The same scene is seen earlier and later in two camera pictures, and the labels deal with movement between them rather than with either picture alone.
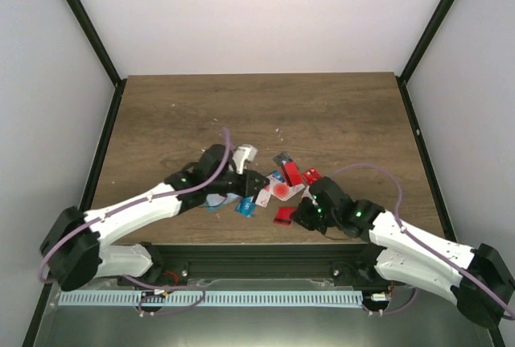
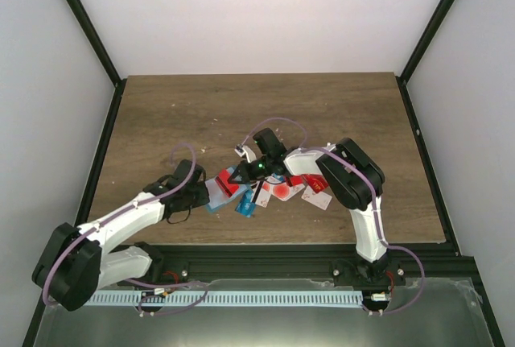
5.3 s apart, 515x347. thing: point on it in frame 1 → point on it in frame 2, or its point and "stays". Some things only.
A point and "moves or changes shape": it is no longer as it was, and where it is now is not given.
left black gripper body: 242,190 → 195,200
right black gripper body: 317,219 → 258,173
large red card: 283,216 moves or changes shape
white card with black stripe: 262,198 stays
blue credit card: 245,206 stays
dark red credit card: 311,175 stays
